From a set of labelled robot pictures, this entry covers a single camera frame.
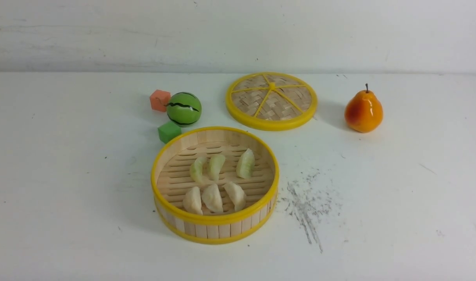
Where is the orange toy pear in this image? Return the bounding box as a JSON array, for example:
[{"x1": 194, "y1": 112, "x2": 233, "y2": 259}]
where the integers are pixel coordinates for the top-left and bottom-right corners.
[{"x1": 344, "y1": 83, "x2": 384, "y2": 133}]

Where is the green foam cube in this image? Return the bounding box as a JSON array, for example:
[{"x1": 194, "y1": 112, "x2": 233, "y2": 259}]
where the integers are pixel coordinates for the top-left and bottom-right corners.
[{"x1": 157, "y1": 121, "x2": 182, "y2": 144}]

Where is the white dumpling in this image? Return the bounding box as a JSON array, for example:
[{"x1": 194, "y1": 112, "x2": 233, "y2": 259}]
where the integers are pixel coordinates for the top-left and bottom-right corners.
[
  {"x1": 183, "y1": 186, "x2": 203, "y2": 215},
  {"x1": 223, "y1": 182, "x2": 246, "y2": 212},
  {"x1": 201, "y1": 183, "x2": 224, "y2": 213}
]

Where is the green toy watermelon ball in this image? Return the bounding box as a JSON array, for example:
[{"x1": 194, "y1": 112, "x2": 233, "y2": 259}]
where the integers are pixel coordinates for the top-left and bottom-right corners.
[{"x1": 166, "y1": 91, "x2": 202, "y2": 127}]

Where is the orange foam cube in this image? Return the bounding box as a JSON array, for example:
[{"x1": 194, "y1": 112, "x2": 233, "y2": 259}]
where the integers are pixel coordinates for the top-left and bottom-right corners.
[{"x1": 149, "y1": 89, "x2": 171, "y2": 112}]

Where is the woven steamer lid yellow rim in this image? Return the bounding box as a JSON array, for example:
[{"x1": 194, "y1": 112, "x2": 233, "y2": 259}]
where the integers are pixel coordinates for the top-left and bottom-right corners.
[{"x1": 225, "y1": 72, "x2": 318, "y2": 131}]

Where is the green dumpling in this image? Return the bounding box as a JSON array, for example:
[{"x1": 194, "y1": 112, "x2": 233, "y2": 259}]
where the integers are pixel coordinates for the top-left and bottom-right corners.
[
  {"x1": 236, "y1": 149, "x2": 255, "y2": 178},
  {"x1": 208, "y1": 154, "x2": 226, "y2": 181},
  {"x1": 189, "y1": 157, "x2": 207, "y2": 185}
]

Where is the bamboo steamer tray yellow rim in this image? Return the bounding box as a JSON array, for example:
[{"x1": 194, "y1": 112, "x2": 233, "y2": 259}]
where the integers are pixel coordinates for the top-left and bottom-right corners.
[{"x1": 152, "y1": 126, "x2": 280, "y2": 244}]

